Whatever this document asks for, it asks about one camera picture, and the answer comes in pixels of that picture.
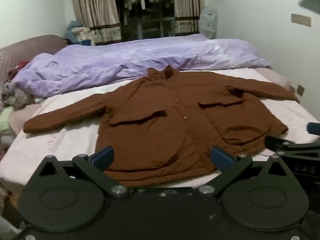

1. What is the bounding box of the dark glass balcony door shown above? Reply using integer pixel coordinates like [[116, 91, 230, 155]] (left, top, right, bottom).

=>
[[111, 0, 175, 43]]

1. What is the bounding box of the brown jacket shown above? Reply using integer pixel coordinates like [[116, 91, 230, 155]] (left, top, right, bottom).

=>
[[23, 65, 300, 188]]

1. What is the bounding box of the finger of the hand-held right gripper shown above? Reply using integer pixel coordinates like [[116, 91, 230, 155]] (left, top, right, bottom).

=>
[[307, 122, 320, 136], [264, 135, 320, 155]]

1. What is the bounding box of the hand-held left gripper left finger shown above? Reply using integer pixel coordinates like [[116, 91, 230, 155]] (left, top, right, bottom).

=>
[[34, 145, 130, 198]]

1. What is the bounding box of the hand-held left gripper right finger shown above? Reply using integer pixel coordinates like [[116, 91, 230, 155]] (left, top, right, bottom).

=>
[[197, 146, 292, 198]]

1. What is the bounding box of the beige curtain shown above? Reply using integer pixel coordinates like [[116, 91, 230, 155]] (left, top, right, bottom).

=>
[[69, 0, 122, 46], [173, 0, 202, 34]]

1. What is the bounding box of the mauve padded headboard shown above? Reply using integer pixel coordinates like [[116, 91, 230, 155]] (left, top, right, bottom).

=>
[[0, 35, 68, 85]]

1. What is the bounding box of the bed with white sheet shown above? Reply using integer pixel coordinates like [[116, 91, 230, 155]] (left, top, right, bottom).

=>
[[0, 66, 320, 189]]

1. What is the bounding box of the beige wall socket plate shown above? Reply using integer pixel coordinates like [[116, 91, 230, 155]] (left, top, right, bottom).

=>
[[291, 13, 312, 27]]

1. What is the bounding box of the purple duvet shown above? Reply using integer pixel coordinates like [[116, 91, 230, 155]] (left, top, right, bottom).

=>
[[11, 33, 272, 98]]

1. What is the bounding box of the pile of mixed clothes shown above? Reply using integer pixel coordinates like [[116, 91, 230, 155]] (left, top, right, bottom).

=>
[[0, 60, 38, 155]]

